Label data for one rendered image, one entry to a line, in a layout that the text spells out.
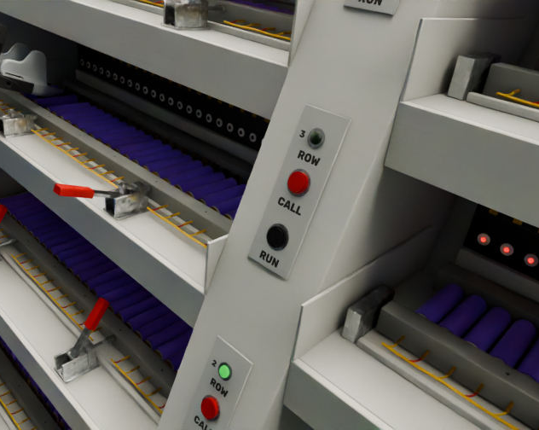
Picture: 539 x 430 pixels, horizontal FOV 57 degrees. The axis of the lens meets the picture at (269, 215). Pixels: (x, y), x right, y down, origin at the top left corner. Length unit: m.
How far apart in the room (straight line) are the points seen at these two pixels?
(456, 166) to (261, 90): 0.17
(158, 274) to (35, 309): 0.27
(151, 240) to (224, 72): 0.17
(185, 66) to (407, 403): 0.33
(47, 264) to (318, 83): 0.50
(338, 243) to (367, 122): 0.08
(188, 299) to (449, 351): 0.21
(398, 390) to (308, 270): 0.10
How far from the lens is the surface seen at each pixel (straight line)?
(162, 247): 0.47
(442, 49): 0.36
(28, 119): 0.75
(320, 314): 0.36
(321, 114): 0.36
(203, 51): 0.45
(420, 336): 0.39
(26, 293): 0.74
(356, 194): 0.33
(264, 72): 0.40
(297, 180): 0.35
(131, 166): 0.58
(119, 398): 0.58
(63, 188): 0.48
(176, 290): 0.45
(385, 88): 0.34
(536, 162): 0.31
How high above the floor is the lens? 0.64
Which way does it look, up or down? 11 degrees down
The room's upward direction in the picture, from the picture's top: 21 degrees clockwise
